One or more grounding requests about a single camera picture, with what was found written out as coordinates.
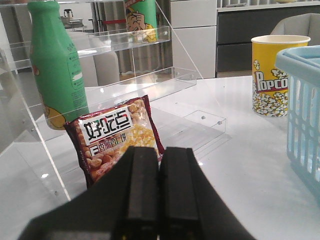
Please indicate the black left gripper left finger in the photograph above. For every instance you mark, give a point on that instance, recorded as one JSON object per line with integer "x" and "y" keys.
{"x": 122, "y": 205}

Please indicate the light blue plastic basket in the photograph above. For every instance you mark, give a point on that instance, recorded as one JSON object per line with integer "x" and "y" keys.
{"x": 302, "y": 64}

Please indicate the white drawer cabinet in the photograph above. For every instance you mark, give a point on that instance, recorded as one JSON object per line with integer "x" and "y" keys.
{"x": 194, "y": 35}

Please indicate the grey armchair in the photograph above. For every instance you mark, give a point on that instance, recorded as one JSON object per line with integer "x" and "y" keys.
{"x": 304, "y": 25}

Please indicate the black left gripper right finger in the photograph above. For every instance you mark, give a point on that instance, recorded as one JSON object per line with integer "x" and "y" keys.
{"x": 190, "y": 208}

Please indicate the dark red snack packet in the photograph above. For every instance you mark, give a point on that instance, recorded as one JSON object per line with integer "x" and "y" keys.
{"x": 101, "y": 138}

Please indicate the clear acrylic display shelf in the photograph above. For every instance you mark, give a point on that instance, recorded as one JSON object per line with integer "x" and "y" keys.
{"x": 38, "y": 163}

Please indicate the green plastic bottle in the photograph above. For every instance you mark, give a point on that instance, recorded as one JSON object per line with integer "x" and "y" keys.
{"x": 56, "y": 66}

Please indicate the green cartoon drink can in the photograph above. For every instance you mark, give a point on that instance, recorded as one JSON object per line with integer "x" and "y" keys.
{"x": 141, "y": 16}

